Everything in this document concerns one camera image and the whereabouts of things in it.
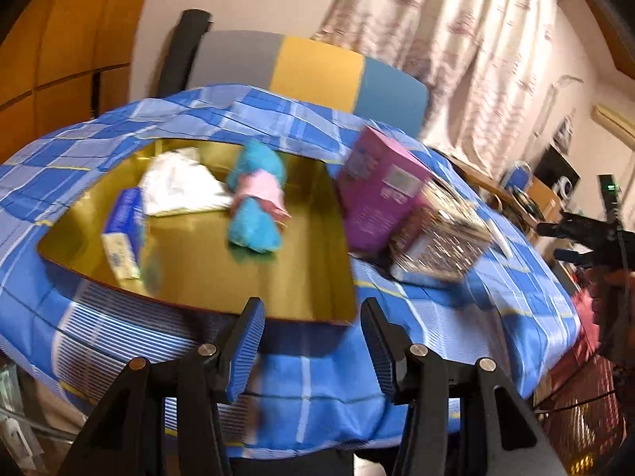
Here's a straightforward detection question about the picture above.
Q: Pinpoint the blue folding chair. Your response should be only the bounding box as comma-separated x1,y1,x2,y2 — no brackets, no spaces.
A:
503,161,534,194

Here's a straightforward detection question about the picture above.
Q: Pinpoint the black monitor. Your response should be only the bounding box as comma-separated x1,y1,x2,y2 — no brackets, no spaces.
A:
533,149,581,189

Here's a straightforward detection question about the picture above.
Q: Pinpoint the white garment steamer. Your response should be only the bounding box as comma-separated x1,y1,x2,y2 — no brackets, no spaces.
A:
538,74,583,154

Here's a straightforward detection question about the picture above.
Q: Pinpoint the black rolled mat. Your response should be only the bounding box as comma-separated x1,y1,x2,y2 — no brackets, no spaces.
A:
156,8,214,97

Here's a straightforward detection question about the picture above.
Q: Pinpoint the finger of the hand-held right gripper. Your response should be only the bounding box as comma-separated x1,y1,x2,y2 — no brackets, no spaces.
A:
553,248,593,266
536,213,596,246

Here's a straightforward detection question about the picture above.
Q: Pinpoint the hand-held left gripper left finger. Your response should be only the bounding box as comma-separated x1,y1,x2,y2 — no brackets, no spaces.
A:
57,296,267,476

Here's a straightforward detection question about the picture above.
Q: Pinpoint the gold metal tin tray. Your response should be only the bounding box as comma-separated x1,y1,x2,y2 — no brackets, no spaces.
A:
37,139,359,330

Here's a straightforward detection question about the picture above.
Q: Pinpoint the ornate silver tissue box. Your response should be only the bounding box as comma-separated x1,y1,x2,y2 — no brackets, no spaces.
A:
389,178,494,286

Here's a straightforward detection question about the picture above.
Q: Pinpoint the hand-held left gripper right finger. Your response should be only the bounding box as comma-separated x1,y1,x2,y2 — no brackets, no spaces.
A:
360,297,569,476

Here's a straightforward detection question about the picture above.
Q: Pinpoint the black wire mesh basket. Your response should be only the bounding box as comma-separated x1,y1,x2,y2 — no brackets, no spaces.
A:
536,352,626,467

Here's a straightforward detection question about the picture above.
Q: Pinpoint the purple cardboard box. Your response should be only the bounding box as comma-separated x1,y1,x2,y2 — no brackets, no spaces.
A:
337,125,435,253

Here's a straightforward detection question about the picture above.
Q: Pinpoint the wooden wardrobe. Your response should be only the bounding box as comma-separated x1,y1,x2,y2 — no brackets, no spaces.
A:
0,0,160,120

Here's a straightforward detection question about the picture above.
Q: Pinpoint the white cloth package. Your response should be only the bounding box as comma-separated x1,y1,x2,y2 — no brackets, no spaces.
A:
139,148,234,217

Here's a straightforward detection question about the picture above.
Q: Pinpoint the beige air conditioner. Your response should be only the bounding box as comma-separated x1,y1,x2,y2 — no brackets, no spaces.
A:
593,103,635,147

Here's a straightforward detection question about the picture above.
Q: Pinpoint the wooden side desk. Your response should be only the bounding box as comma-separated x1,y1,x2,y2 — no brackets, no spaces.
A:
446,156,561,239

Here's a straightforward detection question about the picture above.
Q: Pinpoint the grey yellow blue chair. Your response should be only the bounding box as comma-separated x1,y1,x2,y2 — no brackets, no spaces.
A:
191,30,430,134

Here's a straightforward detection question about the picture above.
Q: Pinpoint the blue tissue packet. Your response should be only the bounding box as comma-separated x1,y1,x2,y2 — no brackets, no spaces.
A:
100,187,150,281

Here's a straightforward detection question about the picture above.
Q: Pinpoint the teal and pink plush toy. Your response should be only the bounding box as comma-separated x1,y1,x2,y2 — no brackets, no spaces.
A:
225,139,293,253

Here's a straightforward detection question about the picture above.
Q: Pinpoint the ship print curtain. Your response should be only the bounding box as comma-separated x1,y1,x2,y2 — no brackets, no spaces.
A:
317,0,561,159

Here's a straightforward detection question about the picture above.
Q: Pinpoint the blue plaid tablecloth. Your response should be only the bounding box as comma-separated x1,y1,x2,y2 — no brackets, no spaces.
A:
0,83,581,459

